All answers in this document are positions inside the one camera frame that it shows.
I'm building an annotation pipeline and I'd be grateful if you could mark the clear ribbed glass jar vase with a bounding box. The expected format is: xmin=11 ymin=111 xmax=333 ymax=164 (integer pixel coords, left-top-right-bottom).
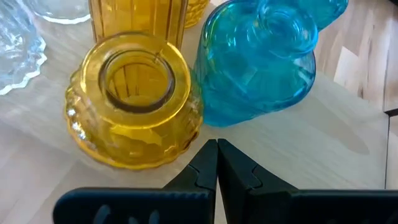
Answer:
xmin=0 ymin=0 xmax=48 ymax=96

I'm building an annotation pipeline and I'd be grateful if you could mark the tall blue embossed glass vase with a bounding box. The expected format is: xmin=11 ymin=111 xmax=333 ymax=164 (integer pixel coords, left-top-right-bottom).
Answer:
xmin=306 ymin=0 xmax=349 ymax=32

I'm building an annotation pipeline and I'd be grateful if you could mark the yellow hobnail glass vase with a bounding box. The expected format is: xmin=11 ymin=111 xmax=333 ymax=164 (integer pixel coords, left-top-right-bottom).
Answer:
xmin=185 ymin=0 xmax=211 ymax=29

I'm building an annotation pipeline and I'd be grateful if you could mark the yellow ribbed glass vase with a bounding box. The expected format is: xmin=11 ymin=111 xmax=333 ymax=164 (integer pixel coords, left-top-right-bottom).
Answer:
xmin=88 ymin=0 xmax=190 ymax=50

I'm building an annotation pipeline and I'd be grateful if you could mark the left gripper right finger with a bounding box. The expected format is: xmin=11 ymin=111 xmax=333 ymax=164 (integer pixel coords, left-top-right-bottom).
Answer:
xmin=217 ymin=138 xmax=398 ymax=224

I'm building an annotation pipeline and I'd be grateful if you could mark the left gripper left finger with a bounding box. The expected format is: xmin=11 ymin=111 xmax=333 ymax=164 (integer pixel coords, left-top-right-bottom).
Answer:
xmin=52 ymin=139 xmax=218 ymax=224

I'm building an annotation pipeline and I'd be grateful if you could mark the short blue embossed glass vase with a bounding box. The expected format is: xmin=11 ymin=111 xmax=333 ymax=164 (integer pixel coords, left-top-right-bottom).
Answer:
xmin=193 ymin=0 xmax=320 ymax=128

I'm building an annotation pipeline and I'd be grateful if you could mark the wooden shelf black metal frame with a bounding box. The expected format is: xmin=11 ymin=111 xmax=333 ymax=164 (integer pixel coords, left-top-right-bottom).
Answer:
xmin=0 ymin=0 xmax=398 ymax=224

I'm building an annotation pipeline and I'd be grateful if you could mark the clear ribbed glass bottle vase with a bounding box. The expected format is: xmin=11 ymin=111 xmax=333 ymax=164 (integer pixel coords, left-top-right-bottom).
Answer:
xmin=23 ymin=0 xmax=91 ymax=26

